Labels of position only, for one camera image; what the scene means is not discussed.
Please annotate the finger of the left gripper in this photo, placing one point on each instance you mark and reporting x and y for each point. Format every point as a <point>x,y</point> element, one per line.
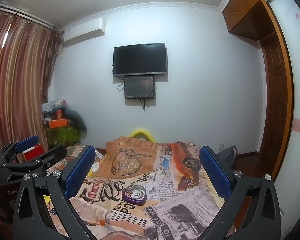
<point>25,144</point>
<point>49,158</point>

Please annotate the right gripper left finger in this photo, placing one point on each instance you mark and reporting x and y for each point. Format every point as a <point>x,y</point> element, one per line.
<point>76,171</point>

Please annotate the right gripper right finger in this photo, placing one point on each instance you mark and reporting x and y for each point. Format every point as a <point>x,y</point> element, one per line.
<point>219,173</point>

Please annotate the purple heart tin box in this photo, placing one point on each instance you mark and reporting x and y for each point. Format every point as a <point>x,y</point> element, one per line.
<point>127,195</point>

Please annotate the red white box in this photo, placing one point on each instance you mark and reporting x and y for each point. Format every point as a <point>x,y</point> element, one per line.
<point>33,152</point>

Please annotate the yellow cloth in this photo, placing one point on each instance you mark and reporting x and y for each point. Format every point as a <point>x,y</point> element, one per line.
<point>91,172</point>

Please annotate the dark backpack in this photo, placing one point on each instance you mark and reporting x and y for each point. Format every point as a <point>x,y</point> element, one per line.
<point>228,155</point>

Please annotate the green patterned container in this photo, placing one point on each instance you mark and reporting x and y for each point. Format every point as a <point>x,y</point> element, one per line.
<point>66,136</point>

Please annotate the orange box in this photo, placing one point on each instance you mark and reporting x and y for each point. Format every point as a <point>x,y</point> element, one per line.
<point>58,123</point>

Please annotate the dark green plush cushion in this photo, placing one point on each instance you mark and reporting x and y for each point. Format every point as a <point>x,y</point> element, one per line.
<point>78,121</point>

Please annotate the newspaper print bed cover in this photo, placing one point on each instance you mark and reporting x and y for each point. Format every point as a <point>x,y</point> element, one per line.
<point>147,190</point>

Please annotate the striped red curtain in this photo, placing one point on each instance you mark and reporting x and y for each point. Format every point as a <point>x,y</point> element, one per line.
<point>27,58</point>

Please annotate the brown wooden door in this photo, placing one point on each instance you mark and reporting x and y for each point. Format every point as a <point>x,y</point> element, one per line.
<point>279,107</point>

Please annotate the white air conditioner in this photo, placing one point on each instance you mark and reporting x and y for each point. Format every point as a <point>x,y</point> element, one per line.
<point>84,31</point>

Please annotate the wooden overhead cabinet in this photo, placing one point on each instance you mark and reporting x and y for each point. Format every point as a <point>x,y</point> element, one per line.
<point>247,7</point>

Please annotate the white wardrobe with hearts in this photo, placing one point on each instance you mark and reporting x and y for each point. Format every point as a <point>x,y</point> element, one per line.
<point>287,183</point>

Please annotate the yellow ring object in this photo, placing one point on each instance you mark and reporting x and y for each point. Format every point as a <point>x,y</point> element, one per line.
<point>142,132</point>

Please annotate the small lower wall monitor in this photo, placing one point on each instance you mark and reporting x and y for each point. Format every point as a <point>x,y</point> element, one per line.
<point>139,87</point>

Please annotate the large black wall television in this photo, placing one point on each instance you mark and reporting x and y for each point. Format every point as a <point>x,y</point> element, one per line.
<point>140,59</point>

